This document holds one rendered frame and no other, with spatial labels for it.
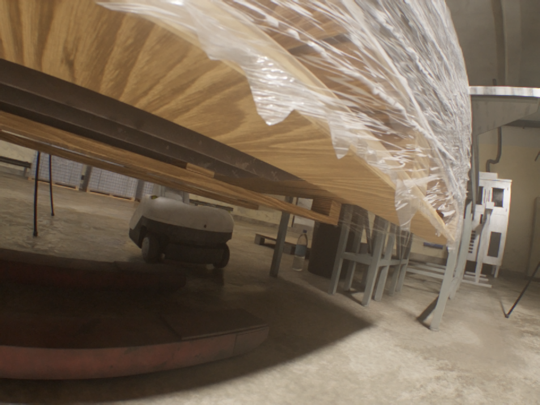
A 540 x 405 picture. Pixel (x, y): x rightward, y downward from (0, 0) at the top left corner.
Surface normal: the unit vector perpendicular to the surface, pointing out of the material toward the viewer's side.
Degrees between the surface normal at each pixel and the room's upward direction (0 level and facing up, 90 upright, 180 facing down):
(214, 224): 88
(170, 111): 178
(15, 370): 90
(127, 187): 90
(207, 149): 90
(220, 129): 178
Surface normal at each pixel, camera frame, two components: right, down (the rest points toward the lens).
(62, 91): 0.71, 0.11
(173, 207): 0.24, -0.61
